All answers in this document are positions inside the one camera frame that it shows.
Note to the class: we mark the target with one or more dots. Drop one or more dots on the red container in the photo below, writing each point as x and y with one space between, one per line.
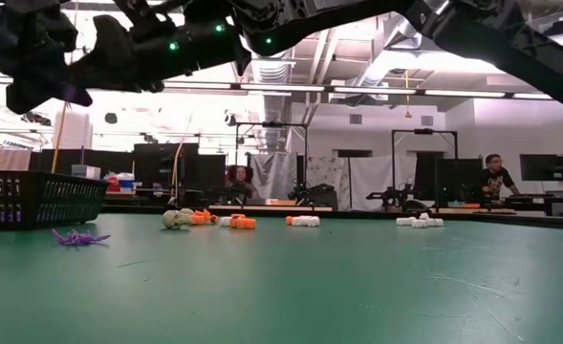
112 184

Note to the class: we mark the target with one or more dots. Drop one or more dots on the ceiling tube light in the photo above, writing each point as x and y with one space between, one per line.
372 90
532 96
281 88
465 93
197 85

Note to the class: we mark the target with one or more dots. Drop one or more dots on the black plastic mesh basket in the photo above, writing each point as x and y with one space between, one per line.
56 200

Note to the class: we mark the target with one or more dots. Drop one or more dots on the grey curtain sheet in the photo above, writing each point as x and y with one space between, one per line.
274 172

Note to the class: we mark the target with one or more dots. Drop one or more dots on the white and orange block toy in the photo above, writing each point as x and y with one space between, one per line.
301 221

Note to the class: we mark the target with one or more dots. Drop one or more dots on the black desk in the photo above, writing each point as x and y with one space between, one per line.
539 200

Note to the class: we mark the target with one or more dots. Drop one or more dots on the white block toys right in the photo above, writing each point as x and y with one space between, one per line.
405 221

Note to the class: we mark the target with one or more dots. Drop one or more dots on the silver air duct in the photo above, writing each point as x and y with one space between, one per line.
374 71
271 71

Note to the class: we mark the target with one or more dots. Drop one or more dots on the black gantry frame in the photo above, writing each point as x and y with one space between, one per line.
424 131
271 125

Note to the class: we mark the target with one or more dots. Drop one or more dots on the white storage box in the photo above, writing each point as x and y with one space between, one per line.
86 172

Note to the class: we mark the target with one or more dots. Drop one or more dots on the black screen panel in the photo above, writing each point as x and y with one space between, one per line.
458 177

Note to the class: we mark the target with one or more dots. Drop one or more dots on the background black robot arm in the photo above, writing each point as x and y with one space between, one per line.
391 195
309 192

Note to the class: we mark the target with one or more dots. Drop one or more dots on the person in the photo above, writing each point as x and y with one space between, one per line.
493 177
240 179

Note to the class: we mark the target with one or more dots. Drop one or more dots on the yellow pole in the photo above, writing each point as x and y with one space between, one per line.
54 165

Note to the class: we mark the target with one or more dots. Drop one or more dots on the black monitor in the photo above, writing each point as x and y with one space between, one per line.
541 167

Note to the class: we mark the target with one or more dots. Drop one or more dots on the white skeleton figure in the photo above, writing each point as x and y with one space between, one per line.
424 216
419 223
225 221
313 221
435 222

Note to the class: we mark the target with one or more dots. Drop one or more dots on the black divider wall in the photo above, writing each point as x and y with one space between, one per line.
118 165

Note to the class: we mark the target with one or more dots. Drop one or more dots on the workbench with wooden top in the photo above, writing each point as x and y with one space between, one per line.
271 208
458 210

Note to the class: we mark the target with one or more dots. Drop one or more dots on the grey wall vent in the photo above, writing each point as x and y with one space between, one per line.
426 120
355 119

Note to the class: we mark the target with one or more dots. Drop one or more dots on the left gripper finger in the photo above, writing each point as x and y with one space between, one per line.
28 102
82 99

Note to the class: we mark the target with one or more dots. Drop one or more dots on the white curtain sheet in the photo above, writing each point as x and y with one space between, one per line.
367 177

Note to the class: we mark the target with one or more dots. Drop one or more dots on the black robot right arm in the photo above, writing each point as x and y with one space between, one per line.
525 48

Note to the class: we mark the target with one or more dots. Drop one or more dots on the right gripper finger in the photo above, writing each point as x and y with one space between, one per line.
114 45
118 81

